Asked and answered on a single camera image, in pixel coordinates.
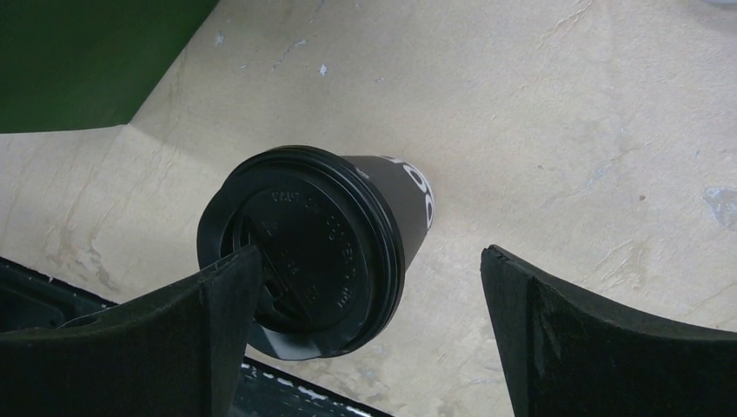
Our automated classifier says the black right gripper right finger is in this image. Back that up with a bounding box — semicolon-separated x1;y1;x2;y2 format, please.
481;245;736;416

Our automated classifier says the single black coffee lid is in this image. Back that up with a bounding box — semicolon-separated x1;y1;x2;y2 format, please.
196;146;404;361

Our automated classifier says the green paper bag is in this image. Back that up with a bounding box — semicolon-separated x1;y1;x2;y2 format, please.
1;0;217;134

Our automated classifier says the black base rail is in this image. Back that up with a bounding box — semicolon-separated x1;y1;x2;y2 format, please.
0;255;393;417

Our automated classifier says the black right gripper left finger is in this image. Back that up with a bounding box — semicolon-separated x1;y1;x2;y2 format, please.
0;245;264;417

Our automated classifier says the dark takeout coffee cup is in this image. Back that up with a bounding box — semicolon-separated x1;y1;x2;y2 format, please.
346;156;435;269

